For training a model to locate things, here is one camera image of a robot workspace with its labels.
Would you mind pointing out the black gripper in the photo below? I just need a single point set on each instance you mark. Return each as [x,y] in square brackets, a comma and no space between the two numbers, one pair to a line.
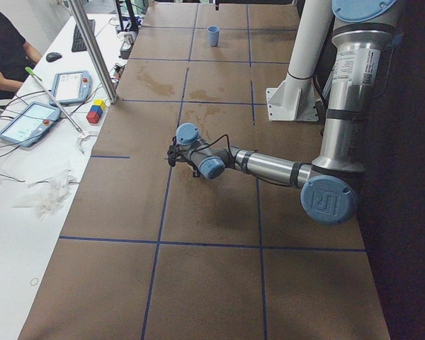
[195,172]

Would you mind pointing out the light blue plastic cup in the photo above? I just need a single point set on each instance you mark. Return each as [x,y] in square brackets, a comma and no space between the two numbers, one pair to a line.
[213,35]

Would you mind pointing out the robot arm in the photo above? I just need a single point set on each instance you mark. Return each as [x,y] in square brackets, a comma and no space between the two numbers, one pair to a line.
[360,31]

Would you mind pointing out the red blue yellow blocks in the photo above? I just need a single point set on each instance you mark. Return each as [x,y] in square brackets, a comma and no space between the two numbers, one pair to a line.
[96,111]

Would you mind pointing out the small metal cup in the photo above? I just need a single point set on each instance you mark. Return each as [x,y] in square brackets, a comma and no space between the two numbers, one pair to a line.
[128,38]

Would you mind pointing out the far teach pendant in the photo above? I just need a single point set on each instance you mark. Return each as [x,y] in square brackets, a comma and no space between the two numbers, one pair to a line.
[70,88]

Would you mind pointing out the teach pendant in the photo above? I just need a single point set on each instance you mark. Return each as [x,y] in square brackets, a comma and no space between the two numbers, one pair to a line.
[32,124]
[70,88]

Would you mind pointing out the crumpled white tissue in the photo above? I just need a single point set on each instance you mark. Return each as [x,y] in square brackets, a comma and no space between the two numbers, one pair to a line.
[48,188]

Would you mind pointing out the black keyboard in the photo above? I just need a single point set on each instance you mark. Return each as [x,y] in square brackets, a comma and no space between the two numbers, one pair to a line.
[78,43]

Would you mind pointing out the near teach pendant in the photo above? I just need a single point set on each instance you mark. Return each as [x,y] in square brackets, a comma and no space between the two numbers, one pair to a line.
[32,124]

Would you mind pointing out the black computer mouse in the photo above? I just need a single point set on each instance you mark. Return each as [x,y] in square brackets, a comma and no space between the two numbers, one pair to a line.
[53,56]

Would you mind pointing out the long metal rod tool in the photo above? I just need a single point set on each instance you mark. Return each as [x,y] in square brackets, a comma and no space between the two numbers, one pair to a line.
[82,133]

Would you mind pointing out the seated person in black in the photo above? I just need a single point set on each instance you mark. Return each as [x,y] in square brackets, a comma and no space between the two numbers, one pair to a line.
[16,53]

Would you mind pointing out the aluminium frame post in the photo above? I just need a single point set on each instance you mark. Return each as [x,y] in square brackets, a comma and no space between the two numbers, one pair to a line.
[95,54]

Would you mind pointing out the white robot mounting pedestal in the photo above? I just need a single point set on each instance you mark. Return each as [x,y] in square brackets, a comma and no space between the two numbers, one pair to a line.
[294,99]

